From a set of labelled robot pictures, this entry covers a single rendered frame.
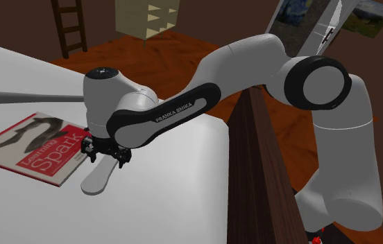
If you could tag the landscape wall picture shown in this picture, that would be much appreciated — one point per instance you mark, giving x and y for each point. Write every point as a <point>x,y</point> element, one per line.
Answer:
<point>369,18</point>

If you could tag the red and white book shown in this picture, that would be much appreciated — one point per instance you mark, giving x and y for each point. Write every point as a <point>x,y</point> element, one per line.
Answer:
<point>25,148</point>

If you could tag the dark wooden ladder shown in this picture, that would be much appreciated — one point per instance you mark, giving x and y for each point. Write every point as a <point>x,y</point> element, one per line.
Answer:
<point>73,23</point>

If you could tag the beige shelf cabinet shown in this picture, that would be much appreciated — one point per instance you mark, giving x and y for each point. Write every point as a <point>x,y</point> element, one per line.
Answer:
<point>134,17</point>

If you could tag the grey flat spatula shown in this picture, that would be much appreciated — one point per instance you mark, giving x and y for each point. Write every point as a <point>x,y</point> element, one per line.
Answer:
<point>98,177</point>

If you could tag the white door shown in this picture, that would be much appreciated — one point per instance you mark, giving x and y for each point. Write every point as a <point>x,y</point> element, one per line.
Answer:
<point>330,23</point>

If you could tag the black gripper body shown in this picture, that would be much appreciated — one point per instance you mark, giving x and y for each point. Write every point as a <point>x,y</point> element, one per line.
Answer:
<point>107,146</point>

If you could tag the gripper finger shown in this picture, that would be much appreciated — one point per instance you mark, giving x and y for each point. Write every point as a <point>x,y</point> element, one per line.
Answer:
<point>92,155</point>
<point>123,162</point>

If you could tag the white bed with wooden board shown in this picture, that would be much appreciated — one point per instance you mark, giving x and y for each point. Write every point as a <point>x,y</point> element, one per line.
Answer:
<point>157,206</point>

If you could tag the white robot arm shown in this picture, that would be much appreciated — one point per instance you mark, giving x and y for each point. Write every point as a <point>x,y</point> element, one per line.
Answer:
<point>340,152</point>

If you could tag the night sky wall picture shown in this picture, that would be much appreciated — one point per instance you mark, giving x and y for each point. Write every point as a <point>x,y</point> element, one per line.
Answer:
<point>293,13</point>

